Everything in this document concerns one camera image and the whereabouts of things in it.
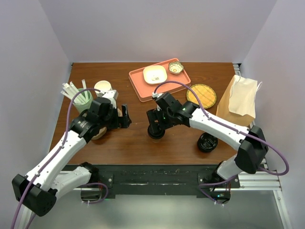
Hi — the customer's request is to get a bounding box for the black coffee cup lid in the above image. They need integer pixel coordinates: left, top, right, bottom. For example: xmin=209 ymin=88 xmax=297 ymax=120
xmin=147 ymin=126 xmax=165 ymax=140

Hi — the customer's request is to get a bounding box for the cardboard cup carrier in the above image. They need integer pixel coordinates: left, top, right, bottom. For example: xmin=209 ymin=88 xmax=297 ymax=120
xmin=91 ymin=108 xmax=122 ymax=140

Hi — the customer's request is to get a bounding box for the brown paper bag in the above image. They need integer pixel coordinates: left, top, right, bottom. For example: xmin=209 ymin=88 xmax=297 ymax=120
xmin=216 ymin=75 xmax=262 ymax=126

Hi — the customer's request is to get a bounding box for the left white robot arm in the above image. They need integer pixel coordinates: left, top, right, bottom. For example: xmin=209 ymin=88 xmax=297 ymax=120
xmin=12 ymin=97 xmax=132 ymax=217

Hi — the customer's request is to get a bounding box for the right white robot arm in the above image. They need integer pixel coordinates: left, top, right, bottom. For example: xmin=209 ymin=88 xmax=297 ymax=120
xmin=147 ymin=93 xmax=268 ymax=187

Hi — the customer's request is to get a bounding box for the stack of paper cups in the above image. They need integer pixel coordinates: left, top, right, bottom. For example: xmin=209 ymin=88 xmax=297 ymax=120
xmin=94 ymin=80 xmax=112 ymax=98

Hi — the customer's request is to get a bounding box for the green straw holder cup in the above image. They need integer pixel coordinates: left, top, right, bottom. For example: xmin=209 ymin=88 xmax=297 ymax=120
xmin=73 ymin=91 xmax=93 ymax=113

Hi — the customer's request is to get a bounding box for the cream square plate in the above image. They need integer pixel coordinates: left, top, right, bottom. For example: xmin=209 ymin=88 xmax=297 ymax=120
xmin=143 ymin=65 xmax=168 ymax=85

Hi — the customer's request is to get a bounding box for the round woven yellow coaster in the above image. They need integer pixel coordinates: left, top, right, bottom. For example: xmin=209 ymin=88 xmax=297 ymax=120
xmin=191 ymin=84 xmax=217 ymax=109

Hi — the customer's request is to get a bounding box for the stack of black lids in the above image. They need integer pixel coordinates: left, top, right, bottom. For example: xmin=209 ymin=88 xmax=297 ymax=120
xmin=197 ymin=133 xmax=218 ymax=153

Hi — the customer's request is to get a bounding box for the small floral bowl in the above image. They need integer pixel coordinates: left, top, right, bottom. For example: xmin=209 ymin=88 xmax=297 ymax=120
xmin=168 ymin=61 xmax=184 ymax=75

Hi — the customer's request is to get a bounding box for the wrapped white straw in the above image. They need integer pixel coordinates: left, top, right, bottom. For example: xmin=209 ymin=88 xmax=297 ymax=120
xmin=61 ymin=83 xmax=82 ymax=104
xmin=61 ymin=90 xmax=81 ymax=104
xmin=70 ymin=82 xmax=87 ymax=104

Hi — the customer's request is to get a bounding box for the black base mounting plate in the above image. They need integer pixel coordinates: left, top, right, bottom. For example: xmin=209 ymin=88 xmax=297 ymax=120
xmin=82 ymin=162 xmax=240 ymax=199

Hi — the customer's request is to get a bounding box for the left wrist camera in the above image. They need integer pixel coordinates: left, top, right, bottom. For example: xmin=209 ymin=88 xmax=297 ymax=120
xmin=102 ymin=90 xmax=119 ymax=109

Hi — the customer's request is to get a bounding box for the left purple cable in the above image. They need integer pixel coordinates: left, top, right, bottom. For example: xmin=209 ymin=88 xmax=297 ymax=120
xmin=10 ymin=88 xmax=109 ymax=229

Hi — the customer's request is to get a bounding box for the purple cable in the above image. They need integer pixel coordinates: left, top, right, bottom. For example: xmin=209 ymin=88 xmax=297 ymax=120
xmin=10 ymin=88 xmax=109 ymax=229
xmin=153 ymin=80 xmax=289 ymax=205

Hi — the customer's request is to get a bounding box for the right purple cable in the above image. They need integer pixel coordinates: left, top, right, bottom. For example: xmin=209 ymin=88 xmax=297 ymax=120
xmin=153 ymin=80 xmax=289 ymax=205

